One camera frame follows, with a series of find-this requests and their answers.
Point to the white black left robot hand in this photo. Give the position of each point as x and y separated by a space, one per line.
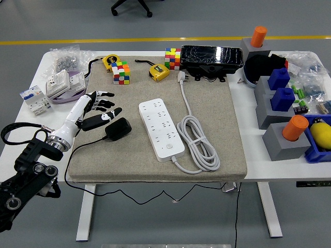
75 113

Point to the black plug adapter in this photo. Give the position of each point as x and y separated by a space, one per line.
119 129

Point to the white power strip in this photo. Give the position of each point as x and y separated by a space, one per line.
160 129

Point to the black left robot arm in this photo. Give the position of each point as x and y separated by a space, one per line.
26 178

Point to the white circuit breaker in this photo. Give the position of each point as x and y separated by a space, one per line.
35 99

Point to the clear bag of metal nuts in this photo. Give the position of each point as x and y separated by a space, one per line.
66 62

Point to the colourful puzzle cube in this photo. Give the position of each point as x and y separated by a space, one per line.
121 73
172 59

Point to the yellow tape measure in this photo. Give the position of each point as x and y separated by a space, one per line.
110 60
159 73

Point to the grey-brown mat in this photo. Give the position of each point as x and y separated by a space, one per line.
124 160

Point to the white table leg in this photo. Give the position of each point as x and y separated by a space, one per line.
86 214
270 211

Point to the glossy black device box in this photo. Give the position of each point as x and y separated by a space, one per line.
207 55

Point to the grey block with hole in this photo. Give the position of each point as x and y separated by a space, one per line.
282 152
247 47
261 86
269 118

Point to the black cloth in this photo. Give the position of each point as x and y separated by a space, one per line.
261 65

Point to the orange cylinder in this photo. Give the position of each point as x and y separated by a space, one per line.
258 36
294 127

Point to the blue plastic block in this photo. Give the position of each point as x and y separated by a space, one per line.
282 99
278 78

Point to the green plastic cylinder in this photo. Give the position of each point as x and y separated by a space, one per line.
294 89
301 93

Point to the black electronic components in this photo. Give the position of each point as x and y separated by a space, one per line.
301 108

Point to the clear bag of parts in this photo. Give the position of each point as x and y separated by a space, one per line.
314 89
324 107
302 60

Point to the blue storage bin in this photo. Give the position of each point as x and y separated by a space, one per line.
316 155

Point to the yellow toy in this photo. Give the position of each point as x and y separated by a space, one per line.
322 134

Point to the black table control panel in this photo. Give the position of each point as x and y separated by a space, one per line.
313 184

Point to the white wall socket panel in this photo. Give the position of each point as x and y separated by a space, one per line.
77 80
57 82

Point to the silver bracket under table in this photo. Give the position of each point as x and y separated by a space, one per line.
230 187

